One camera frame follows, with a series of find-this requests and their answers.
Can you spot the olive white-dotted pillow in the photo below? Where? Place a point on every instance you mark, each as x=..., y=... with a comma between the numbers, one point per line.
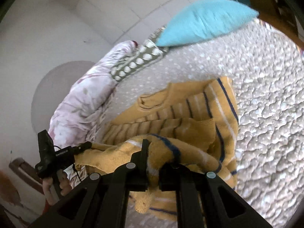
x=144, y=55

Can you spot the person's left hand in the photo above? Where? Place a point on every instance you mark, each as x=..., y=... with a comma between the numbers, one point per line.
x=52, y=190

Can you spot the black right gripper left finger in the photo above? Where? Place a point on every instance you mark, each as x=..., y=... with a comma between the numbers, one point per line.
x=133, y=176

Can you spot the brown wooden wardrobe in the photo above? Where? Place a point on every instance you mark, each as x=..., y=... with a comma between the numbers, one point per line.
x=278, y=14

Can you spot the grey white-dotted bedspread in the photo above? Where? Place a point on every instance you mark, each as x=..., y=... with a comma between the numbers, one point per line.
x=266, y=69

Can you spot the yellow striped knit sweater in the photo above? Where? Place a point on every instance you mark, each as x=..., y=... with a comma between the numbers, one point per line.
x=193, y=123

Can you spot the turquoise pillow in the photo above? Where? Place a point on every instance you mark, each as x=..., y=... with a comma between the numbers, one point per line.
x=204, y=20

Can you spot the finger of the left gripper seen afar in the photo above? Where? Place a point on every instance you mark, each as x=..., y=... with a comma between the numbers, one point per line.
x=76, y=150

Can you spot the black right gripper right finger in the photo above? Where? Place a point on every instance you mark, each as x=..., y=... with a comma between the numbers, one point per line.
x=172, y=176

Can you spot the pink floral rolled blanket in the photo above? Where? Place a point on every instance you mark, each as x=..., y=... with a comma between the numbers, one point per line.
x=76, y=115

